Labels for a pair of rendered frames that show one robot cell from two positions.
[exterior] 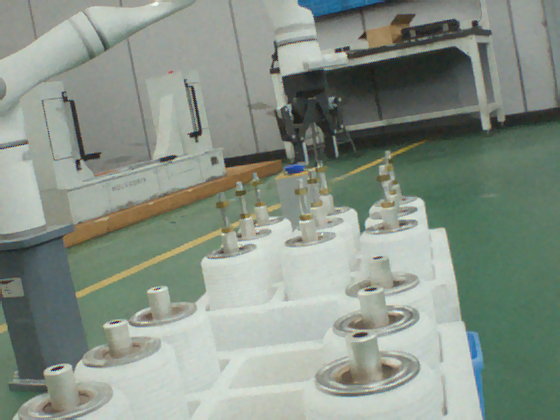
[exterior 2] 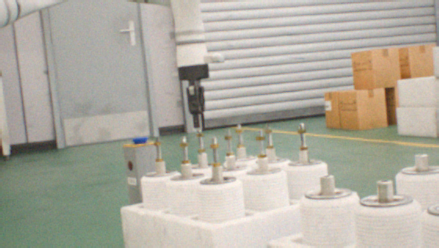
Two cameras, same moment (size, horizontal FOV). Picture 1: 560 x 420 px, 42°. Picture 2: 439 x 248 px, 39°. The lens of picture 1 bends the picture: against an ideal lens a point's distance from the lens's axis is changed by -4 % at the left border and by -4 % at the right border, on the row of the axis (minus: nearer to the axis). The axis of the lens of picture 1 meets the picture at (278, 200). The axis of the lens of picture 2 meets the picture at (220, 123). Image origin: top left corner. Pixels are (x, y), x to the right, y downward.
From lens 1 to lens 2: 0.99 m
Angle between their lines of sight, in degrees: 46
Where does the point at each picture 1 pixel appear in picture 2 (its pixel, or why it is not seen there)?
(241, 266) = (239, 187)
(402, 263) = not seen: hidden behind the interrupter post
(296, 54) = (200, 51)
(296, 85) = (198, 73)
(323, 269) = (284, 188)
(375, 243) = (310, 170)
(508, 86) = (12, 121)
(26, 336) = not seen: outside the picture
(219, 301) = (225, 215)
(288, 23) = (195, 28)
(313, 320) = (291, 220)
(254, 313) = (259, 219)
